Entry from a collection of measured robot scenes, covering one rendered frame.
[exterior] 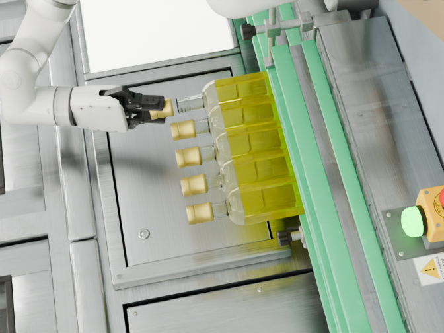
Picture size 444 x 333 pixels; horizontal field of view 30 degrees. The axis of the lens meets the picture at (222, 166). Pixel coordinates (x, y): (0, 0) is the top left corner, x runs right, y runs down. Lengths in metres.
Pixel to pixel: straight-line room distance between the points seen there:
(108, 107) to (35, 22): 0.22
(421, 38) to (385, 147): 0.18
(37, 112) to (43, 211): 0.21
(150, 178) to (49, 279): 0.27
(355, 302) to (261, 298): 0.35
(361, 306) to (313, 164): 0.25
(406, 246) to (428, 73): 0.28
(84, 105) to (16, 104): 0.13
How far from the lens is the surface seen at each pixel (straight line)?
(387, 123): 1.38
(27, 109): 1.59
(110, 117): 1.56
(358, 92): 1.40
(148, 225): 1.59
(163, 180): 1.63
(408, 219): 1.24
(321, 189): 1.32
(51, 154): 1.73
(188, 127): 1.52
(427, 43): 1.34
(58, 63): 1.83
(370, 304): 1.26
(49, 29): 1.61
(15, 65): 1.54
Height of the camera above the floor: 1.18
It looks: 4 degrees down
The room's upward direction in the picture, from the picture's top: 100 degrees counter-clockwise
